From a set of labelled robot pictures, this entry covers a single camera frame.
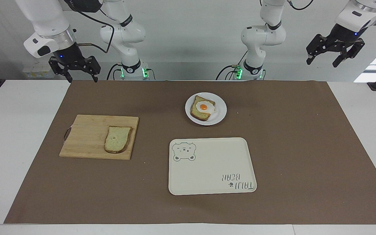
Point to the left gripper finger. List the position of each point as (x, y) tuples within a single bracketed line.
[(352, 52), (318, 45)]

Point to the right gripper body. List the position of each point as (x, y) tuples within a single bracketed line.
[(70, 57)]

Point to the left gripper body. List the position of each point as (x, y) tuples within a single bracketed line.
[(346, 37)]

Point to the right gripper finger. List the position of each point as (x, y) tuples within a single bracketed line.
[(59, 67), (93, 65)]

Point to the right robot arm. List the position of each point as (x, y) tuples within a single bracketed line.
[(44, 16)]

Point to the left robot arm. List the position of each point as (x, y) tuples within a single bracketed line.
[(266, 32)]

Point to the round white plate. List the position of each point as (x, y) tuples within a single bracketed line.
[(219, 115)]

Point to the wooden cutting board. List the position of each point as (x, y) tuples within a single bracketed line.
[(83, 137)]

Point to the plain bread slice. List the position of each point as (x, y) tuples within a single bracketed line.
[(116, 140)]

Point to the toasted bread slice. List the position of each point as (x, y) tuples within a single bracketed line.
[(195, 113)]

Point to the fried egg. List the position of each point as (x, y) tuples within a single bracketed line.
[(203, 106)]

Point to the cream tray with bear print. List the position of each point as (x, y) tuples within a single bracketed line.
[(207, 166)]

